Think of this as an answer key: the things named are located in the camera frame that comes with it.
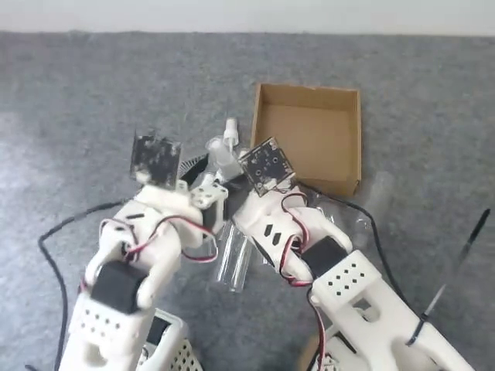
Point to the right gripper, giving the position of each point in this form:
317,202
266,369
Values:
267,220

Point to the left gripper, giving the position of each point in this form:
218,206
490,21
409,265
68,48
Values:
162,216

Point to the white spray top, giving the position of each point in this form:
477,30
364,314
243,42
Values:
231,131

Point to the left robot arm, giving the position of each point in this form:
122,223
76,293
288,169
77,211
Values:
108,320

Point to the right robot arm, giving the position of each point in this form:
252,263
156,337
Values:
371,309

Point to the brown cardboard box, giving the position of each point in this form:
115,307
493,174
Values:
309,135

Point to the clear plastic bag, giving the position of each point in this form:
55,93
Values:
344,212

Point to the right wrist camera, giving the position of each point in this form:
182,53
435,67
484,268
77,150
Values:
267,166

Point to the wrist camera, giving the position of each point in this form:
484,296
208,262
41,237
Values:
154,158
267,166

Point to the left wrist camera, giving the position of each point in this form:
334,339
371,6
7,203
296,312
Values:
154,158

